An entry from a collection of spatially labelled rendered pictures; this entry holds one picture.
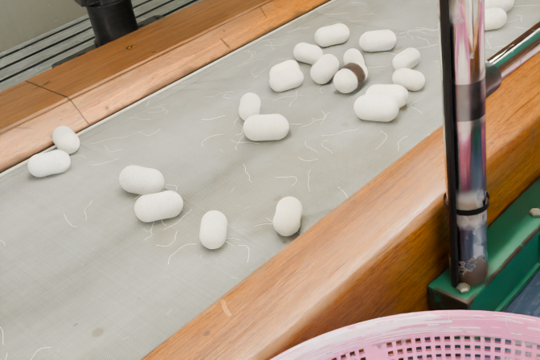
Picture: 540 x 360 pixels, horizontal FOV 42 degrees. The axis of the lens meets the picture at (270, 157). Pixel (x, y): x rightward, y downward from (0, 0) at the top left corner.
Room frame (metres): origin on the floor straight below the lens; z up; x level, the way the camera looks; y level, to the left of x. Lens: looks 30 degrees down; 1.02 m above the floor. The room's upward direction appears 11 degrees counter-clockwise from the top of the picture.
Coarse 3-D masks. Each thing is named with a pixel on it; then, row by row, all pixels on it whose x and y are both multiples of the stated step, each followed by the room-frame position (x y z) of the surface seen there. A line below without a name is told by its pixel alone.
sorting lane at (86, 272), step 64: (384, 0) 0.79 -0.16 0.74; (256, 64) 0.67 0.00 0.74; (384, 64) 0.61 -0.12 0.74; (128, 128) 0.58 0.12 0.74; (192, 128) 0.56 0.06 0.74; (320, 128) 0.52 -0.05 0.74; (384, 128) 0.50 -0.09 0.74; (0, 192) 0.51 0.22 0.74; (64, 192) 0.49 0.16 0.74; (128, 192) 0.47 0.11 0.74; (192, 192) 0.45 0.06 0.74; (256, 192) 0.44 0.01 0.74; (320, 192) 0.42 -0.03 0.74; (0, 256) 0.42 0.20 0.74; (64, 256) 0.40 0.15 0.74; (128, 256) 0.39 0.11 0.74; (192, 256) 0.38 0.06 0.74; (256, 256) 0.36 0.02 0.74; (0, 320) 0.35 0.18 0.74; (64, 320) 0.34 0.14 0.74; (128, 320) 0.33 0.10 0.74
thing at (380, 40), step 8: (368, 32) 0.65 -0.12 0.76; (376, 32) 0.65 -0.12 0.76; (384, 32) 0.64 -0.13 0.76; (392, 32) 0.65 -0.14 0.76; (360, 40) 0.65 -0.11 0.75; (368, 40) 0.64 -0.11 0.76; (376, 40) 0.64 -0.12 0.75; (384, 40) 0.64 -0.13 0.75; (392, 40) 0.64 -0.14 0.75; (368, 48) 0.64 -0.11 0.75; (376, 48) 0.64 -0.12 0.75; (384, 48) 0.64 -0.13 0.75
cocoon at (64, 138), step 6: (60, 126) 0.57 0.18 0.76; (66, 126) 0.57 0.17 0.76; (54, 132) 0.57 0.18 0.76; (60, 132) 0.56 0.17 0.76; (66, 132) 0.56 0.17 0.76; (72, 132) 0.56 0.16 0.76; (54, 138) 0.56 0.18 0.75; (60, 138) 0.55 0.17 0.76; (66, 138) 0.55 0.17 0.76; (72, 138) 0.55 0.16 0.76; (78, 138) 0.56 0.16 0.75; (60, 144) 0.55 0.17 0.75; (66, 144) 0.55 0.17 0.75; (72, 144) 0.55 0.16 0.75; (78, 144) 0.55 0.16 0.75; (66, 150) 0.55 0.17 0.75; (72, 150) 0.55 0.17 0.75
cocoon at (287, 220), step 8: (280, 200) 0.40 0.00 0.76; (288, 200) 0.39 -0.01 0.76; (296, 200) 0.39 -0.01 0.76; (280, 208) 0.39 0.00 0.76; (288, 208) 0.38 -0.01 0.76; (296, 208) 0.39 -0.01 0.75; (280, 216) 0.38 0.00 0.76; (288, 216) 0.38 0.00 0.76; (296, 216) 0.38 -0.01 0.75; (280, 224) 0.37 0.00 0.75; (288, 224) 0.37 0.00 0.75; (296, 224) 0.37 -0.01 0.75; (280, 232) 0.37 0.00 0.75; (288, 232) 0.37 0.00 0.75
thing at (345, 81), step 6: (342, 72) 0.57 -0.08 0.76; (348, 72) 0.57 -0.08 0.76; (366, 72) 0.58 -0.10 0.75; (336, 78) 0.57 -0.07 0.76; (342, 78) 0.56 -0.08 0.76; (348, 78) 0.56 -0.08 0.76; (354, 78) 0.57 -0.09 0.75; (336, 84) 0.57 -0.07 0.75; (342, 84) 0.56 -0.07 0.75; (348, 84) 0.56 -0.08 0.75; (354, 84) 0.56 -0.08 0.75; (342, 90) 0.56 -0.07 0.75; (348, 90) 0.56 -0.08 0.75
